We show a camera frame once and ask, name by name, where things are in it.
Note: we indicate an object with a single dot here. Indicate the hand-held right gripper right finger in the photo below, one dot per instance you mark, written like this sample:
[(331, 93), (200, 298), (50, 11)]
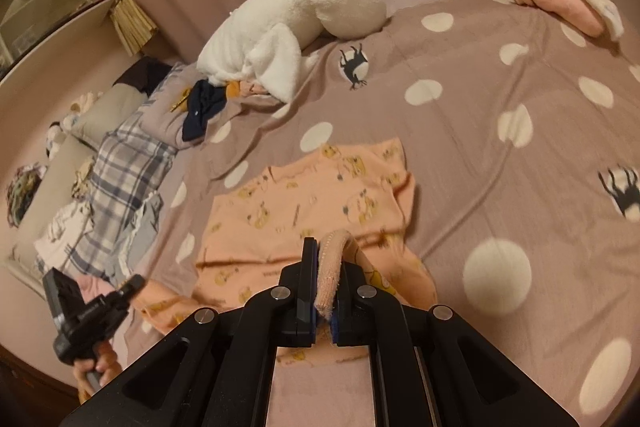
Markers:
[(350, 302)]

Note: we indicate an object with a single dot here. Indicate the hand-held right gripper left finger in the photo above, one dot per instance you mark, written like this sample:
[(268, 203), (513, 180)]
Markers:
[(307, 277)]

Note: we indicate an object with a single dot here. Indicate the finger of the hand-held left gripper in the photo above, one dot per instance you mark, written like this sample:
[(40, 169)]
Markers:
[(134, 289)]

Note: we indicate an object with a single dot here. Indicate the pink printed pajama top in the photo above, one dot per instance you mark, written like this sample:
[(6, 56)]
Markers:
[(300, 197)]

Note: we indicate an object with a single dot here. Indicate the grey-blue clothes pile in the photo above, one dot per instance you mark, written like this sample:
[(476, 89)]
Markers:
[(145, 232)]

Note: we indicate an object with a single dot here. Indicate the white clothes pile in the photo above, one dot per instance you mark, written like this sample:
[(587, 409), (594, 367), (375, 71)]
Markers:
[(65, 227)]

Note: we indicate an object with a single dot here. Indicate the person's left hand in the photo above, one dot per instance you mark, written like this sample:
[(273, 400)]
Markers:
[(102, 367)]

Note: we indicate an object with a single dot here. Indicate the cream printed cloth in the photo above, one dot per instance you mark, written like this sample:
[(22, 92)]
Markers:
[(85, 179)]

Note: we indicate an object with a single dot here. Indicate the plaid pillow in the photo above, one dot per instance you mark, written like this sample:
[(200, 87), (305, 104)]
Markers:
[(125, 167)]

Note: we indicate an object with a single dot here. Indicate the beige headboard cushion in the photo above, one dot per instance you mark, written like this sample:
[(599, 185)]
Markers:
[(110, 107), (45, 192)]

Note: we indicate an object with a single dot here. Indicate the multicoloured patterned cloth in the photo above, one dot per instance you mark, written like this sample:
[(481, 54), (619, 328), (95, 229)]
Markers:
[(22, 194)]

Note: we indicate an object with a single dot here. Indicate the black and white stuffed toy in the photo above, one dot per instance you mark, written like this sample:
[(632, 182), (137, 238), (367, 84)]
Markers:
[(59, 139)]

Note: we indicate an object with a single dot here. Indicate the grey pillow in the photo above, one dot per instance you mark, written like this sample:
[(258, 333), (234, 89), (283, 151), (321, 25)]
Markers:
[(165, 122)]

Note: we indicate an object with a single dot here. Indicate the navy blue cloth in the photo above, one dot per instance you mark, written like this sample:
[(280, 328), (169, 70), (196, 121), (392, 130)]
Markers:
[(200, 112)]

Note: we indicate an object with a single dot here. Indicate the mustard yellow cloth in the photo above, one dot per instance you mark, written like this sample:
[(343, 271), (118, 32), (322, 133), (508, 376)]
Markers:
[(181, 100)]

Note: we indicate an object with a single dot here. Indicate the peach pink cloth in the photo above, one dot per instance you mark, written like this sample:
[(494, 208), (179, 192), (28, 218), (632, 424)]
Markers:
[(255, 88)]

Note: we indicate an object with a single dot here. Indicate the orange cloth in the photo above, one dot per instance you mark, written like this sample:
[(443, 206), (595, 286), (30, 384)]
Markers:
[(232, 91)]

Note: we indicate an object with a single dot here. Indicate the mauve white-spotted duvet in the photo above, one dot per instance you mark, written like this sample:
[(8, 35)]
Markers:
[(475, 132)]

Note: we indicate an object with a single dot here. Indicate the dark brown cloth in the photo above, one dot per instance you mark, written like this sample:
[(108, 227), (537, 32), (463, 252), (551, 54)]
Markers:
[(145, 74)]

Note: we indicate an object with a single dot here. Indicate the straw tassel bundle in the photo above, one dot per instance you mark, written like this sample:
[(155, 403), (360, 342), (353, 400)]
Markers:
[(132, 24)]

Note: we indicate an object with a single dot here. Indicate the white plush toy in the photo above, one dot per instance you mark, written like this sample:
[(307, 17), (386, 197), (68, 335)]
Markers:
[(300, 7)]

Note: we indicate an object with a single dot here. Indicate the white shelf unit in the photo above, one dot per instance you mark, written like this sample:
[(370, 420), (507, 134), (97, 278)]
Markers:
[(55, 12)]

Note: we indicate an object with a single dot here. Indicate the folded pink cloth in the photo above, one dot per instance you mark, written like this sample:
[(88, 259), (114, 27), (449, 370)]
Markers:
[(550, 2)]

